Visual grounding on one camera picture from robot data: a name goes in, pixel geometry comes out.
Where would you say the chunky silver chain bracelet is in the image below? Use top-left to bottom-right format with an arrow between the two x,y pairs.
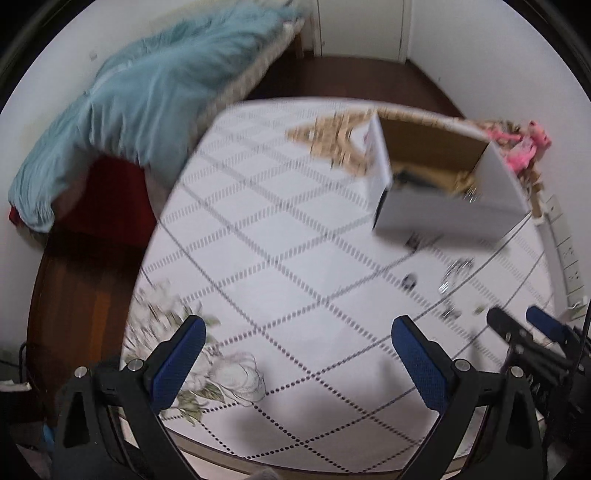
435,257 -> 477,319

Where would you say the thin silver chain necklace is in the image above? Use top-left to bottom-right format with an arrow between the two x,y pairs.
403,232 -> 445,252

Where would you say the checkered cushion stool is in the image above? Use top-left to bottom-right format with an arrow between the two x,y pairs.
475,120 -> 550,220

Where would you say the white patterned tablecloth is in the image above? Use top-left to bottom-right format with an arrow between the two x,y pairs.
122,98 -> 554,475

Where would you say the white cardboard box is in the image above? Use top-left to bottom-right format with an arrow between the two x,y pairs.
366,110 -> 529,241

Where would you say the pink panther plush toy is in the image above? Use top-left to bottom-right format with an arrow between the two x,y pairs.
479,120 -> 552,175

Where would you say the black wristwatch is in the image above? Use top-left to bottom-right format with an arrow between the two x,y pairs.
393,169 -> 442,191

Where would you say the bed with patterned mattress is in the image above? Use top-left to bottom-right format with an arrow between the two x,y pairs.
8,0 -> 311,232

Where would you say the teal duvet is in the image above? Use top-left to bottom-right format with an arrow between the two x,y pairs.
8,4 -> 306,234

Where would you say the white door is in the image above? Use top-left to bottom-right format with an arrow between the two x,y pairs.
314,0 -> 413,63

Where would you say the white wall socket strip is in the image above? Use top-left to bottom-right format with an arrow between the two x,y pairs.
538,191 -> 590,327

